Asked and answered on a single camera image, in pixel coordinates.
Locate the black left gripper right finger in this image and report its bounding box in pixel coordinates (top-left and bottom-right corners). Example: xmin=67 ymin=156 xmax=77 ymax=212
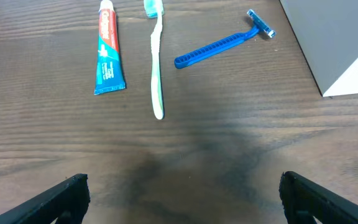
xmin=279 ymin=171 xmax=358 ymax=224

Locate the white open cardboard box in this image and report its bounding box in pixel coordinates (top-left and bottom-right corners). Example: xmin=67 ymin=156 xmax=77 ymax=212
xmin=280 ymin=0 xmax=358 ymax=97

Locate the red teal toothpaste tube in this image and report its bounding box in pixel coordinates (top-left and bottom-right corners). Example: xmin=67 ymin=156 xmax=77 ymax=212
xmin=94 ymin=0 xmax=126 ymax=95

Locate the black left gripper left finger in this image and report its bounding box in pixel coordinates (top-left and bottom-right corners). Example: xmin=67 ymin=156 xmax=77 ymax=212
xmin=0 ymin=174 xmax=90 ymax=224

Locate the blue disposable razor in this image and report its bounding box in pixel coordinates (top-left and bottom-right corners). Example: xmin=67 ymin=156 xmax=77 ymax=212
xmin=174 ymin=9 xmax=276 ymax=69

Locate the green white toothbrush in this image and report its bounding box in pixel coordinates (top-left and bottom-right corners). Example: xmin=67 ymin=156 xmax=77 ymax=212
xmin=144 ymin=0 xmax=164 ymax=120

